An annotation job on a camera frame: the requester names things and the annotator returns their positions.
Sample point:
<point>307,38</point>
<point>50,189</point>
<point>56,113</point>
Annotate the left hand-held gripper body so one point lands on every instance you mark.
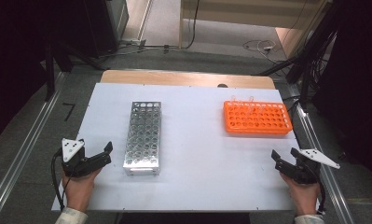
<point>76,163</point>

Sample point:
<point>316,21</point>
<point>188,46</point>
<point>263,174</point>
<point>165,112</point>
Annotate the person's right hand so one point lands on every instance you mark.
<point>303,194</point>

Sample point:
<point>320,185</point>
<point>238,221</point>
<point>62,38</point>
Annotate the person's left hand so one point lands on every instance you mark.
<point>79,189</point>

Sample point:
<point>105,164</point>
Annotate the orange plastic test tube rack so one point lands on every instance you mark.
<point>256,119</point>

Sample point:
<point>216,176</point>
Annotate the dark cabinet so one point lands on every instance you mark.
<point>106,25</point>

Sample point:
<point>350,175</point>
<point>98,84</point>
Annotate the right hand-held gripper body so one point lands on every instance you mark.
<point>300,171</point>

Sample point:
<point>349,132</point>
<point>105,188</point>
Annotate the silver metal test tube rack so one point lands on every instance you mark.
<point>143,137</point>

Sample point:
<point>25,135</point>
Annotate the aluminium floor rail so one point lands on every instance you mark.
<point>323,174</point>
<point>25,149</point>

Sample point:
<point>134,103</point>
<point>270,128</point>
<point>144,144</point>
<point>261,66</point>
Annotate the black tripod stand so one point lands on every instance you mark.
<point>50,71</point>

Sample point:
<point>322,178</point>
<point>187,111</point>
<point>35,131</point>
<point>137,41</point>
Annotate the wooden table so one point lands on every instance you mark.
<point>180,78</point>

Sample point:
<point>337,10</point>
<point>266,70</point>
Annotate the light wooden furniture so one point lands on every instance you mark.
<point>252,12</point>

